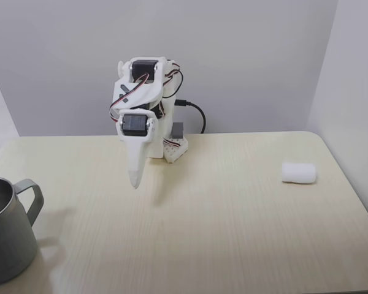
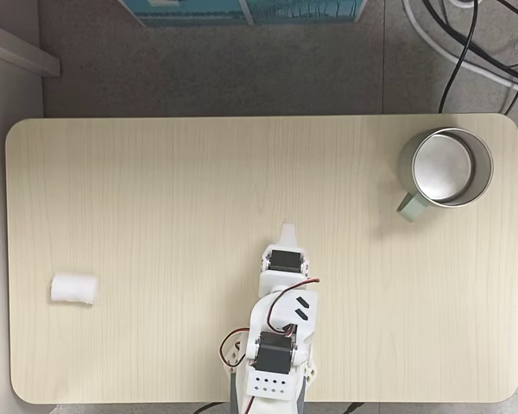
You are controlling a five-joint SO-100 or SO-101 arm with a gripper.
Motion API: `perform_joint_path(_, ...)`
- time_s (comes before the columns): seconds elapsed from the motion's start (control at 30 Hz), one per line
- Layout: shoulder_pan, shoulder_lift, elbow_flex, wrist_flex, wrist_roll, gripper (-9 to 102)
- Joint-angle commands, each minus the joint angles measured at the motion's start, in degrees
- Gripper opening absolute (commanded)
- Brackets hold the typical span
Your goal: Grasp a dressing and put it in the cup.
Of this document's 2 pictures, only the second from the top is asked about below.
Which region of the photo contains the white gauze dressing roll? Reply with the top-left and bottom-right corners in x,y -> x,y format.
49,272 -> 100,309

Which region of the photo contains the green mug with steel interior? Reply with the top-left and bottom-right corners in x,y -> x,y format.
395,127 -> 496,224

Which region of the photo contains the blue printed box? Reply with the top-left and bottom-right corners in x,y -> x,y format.
117,0 -> 369,28

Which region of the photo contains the white shelf board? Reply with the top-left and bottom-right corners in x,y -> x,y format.
0,16 -> 62,79

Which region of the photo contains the red black servo cable loop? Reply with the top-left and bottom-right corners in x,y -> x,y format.
217,329 -> 250,373

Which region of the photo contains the white floor cable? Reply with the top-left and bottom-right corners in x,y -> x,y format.
401,0 -> 518,95

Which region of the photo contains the black floor cable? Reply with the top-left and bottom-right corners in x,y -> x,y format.
421,0 -> 518,83
439,0 -> 479,114

